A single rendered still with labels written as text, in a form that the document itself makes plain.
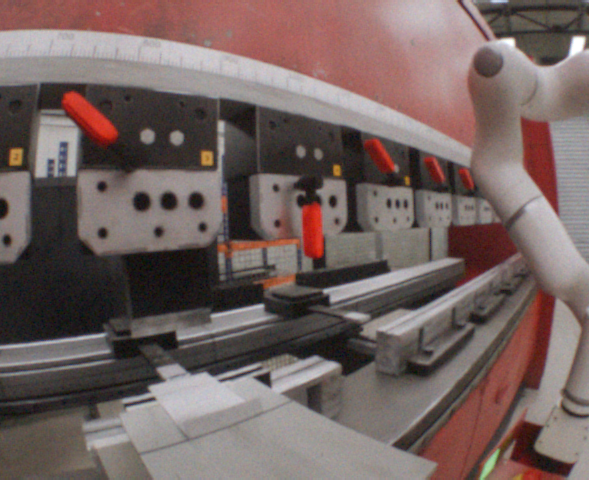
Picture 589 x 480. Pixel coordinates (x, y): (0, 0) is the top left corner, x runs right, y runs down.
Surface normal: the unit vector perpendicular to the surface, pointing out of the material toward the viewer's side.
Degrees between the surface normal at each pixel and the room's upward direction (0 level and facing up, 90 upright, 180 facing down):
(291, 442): 0
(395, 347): 90
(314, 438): 0
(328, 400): 90
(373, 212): 90
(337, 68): 90
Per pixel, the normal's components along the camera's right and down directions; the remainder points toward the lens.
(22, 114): 0.65, 0.01
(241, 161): -0.76, 0.07
